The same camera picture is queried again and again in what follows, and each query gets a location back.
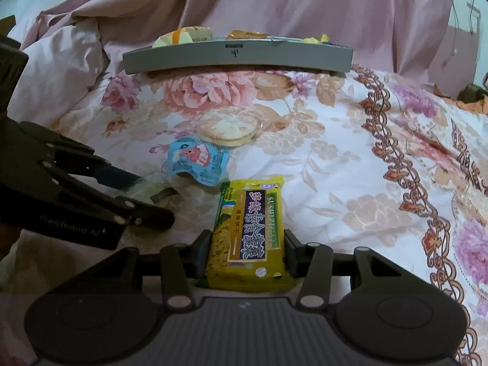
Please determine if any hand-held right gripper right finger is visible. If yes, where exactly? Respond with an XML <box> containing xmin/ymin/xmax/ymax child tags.
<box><xmin>283</xmin><ymin>229</ymin><xmax>412</xmax><ymax>309</ymax></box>

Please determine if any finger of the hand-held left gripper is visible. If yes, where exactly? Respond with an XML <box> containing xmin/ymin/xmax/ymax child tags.
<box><xmin>17</xmin><ymin>121</ymin><xmax>143</xmax><ymax>193</ymax></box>
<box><xmin>49</xmin><ymin>171</ymin><xmax>176</xmax><ymax>233</ymax></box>

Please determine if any round rice cracker packet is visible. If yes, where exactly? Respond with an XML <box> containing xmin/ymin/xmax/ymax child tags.
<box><xmin>196</xmin><ymin>107</ymin><xmax>264</xmax><ymax>149</ymax></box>

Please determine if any floral blanket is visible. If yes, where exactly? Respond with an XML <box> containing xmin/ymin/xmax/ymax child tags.
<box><xmin>0</xmin><ymin>63</ymin><xmax>488</xmax><ymax>366</ymax></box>

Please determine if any pink sheet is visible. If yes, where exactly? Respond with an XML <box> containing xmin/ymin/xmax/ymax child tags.
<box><xmin>21</xmin><ymin>0</ymin><xmax>456</xmax><ymax>84</ymax></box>

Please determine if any blue jelly cup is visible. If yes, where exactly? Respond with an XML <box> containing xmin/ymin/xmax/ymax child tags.
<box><xmin>161</xmin><ymin>139</ymin><xmax>230</xmax><ymax>187</ymax></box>

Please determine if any pale pink pillow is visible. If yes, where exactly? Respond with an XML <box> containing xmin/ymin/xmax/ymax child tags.
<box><xmin>15</xmin><ymin>19</ymin><xmax>111</xmax><ymax>153</ymax></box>

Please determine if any grey tray box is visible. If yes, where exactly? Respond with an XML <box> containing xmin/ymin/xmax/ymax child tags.
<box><xmin>122</xmin><ymin>36</ymin><xmax>353</xmax><ymax>76</ymax></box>

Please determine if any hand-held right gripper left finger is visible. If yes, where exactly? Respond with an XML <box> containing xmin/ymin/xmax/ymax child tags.
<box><xmin>78</xmin><ymin>230</ymin><xmax>213</xmax><ymax>309</ymax></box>

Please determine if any yellow-green biscuit packet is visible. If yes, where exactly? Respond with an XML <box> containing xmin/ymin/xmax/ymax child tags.
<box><xmin>196</xmin><ymin>175</ymin><xmax>298</xmax><ymax>293</ymax></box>

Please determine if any clear packet of orange-brown snack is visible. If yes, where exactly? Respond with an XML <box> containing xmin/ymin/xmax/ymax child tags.
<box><xmin>226</xmin><ymin>30</ymin><xmax>269</xmax><ymax>41</ymax></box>

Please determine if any pale yellow orange-striped packet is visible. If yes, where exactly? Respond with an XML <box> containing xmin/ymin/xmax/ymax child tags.
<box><xmin>152</xmin><ymin>26</ymin><xmax>215</xmax><ymax>48</ymax></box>

